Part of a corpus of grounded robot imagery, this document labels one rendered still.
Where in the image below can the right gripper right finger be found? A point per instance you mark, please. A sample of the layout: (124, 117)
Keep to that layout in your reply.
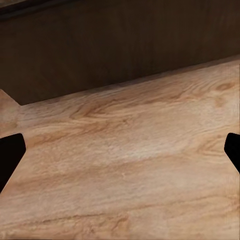
(232, 149)

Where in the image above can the cabinet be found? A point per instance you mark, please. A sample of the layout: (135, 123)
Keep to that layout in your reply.
(55, 48)

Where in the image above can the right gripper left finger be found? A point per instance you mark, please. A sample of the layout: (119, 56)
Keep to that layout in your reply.
(12, 150)

